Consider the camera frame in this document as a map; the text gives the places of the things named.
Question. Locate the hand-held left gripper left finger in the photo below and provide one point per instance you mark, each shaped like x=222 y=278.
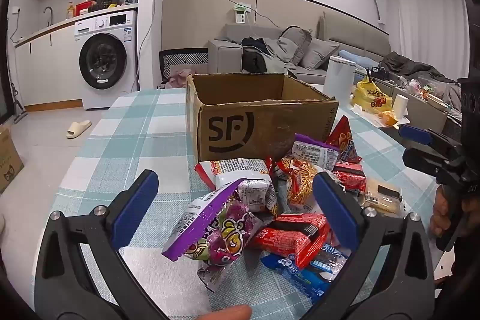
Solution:
x=137 y=207

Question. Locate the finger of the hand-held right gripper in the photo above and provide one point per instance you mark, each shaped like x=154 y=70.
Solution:
x=414 y=133
x=422 y=158

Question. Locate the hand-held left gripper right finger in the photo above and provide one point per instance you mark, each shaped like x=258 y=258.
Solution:
x=333 y=211

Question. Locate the small red snack packet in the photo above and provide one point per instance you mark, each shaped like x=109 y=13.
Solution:
x=350 y=179

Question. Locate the orange stick snack packet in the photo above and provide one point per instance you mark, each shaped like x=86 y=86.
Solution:
x=300 y=181

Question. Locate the clear cracker packet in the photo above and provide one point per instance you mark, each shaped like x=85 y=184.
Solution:
x=380 y=205

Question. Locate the light blue snack packet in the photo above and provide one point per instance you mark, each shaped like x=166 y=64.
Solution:
x=332 y=262

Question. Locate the red black-striped snack packet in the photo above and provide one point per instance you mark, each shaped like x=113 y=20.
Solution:
x=288 y=243

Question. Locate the white purple-edged candy packet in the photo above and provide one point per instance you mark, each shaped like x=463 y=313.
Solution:
x=315 y=153

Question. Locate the red triangular snack packet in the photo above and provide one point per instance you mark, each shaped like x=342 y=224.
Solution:
x=343 y=142

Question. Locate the dark blue cookie packet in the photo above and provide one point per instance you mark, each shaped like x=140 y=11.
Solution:
x=296 y=277

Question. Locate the small silver candy packet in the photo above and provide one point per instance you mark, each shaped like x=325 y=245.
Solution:
x=258 y=194

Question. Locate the purple cartoon candy packet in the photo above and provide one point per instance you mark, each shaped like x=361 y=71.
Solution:
x=221 y=233

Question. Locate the white red-edged snack packet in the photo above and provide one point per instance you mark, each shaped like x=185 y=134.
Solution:
x=240 y=168

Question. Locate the brown cardboard box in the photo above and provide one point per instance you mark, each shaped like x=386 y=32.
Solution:
x=270 y=128

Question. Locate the person's right forearm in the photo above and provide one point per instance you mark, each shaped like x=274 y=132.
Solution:
x=464 y=263

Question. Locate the person's right hand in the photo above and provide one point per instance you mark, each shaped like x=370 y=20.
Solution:
x=438 y=215

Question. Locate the person's left hand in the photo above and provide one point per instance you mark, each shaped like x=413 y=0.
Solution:
x=228 y=313

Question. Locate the white paper roll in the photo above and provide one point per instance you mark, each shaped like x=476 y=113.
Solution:
x=400 y=106

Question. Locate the orange fruit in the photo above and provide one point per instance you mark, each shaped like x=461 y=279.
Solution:
x=388 y=117

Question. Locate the yellow plastic bag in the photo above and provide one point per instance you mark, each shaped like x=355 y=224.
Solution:
x=371 y=95

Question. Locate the dark grey blanket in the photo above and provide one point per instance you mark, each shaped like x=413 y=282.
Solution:
x=416 y=70

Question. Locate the teal checked tablecloth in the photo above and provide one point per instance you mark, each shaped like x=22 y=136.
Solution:
x=123 y=140

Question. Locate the white cylindrical bin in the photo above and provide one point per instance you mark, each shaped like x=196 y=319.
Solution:
x=337 y=80

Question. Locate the light blue blanket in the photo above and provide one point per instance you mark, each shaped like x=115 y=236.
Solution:
x=358 y=58

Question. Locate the beige slipper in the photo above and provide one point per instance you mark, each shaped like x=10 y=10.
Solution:
x=78 y=128

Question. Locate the grey pillow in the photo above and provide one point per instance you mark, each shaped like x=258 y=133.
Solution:
x=320 y=54
x=296 y=42

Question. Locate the grey sofa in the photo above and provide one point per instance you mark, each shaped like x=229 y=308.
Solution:
x=337 y=31

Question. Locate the pink cloth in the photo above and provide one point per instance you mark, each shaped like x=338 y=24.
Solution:
x=180 y=80

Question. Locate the printed floor cardboard box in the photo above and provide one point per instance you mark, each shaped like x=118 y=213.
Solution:
x=9 y=162

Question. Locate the white washing machine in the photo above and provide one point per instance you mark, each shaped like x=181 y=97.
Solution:
x=108 y=61

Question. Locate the floor mop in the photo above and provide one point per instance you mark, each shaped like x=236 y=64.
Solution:
x=18 y=110

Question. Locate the black patterned basket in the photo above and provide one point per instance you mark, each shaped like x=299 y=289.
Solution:
x=183 y=59

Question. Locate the grey garment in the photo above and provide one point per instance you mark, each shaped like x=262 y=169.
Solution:
x=279 y=55

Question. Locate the white kitchen base cabinet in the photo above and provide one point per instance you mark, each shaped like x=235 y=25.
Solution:
x=48 y=65

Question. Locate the black jacket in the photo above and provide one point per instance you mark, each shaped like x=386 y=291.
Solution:
x=255 y=57

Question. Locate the black framed glass door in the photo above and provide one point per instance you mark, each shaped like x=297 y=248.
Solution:
x=5 y=87

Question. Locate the red box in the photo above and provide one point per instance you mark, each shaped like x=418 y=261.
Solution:
x=84 y=9

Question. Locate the yellow soap bottle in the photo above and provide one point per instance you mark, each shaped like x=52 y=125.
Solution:
x=70 y=12

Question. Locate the kitchen faucet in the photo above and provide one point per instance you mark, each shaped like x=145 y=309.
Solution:
x=48 y=14

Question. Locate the white wall socket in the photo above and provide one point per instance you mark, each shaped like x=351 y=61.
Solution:
x=242 y=14

